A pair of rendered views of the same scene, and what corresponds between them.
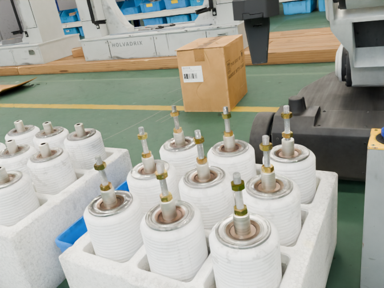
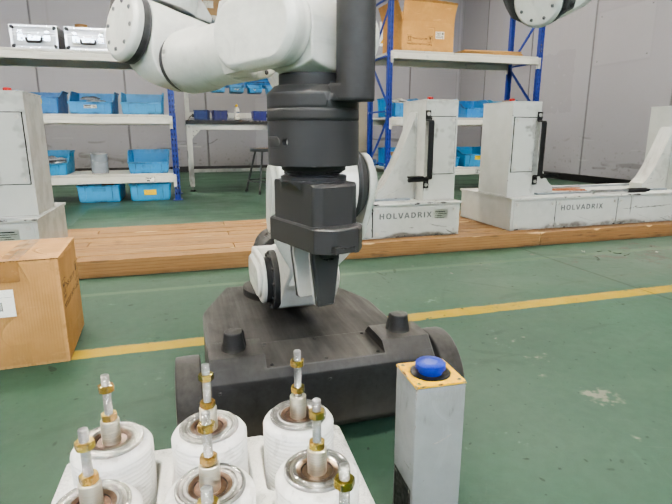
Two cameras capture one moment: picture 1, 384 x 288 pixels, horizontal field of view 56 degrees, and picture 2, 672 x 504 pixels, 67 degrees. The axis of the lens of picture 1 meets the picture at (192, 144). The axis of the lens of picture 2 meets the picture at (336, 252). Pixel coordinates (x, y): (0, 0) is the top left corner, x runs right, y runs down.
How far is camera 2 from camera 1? 0.28 m
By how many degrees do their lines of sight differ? 45
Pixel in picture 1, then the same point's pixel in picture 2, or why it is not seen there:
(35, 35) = not seen: outside the picture
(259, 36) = (329, 271)
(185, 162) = (135, 470)
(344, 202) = not seen: hidden behind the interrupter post
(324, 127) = (281, 366)
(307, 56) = (155, 265)
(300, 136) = (252, 385)
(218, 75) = (46, 304)
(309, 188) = not seen: hidden behind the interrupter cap
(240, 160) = (237, 441)
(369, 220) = (418, 475)
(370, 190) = (419, 438)
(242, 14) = (330, 248)
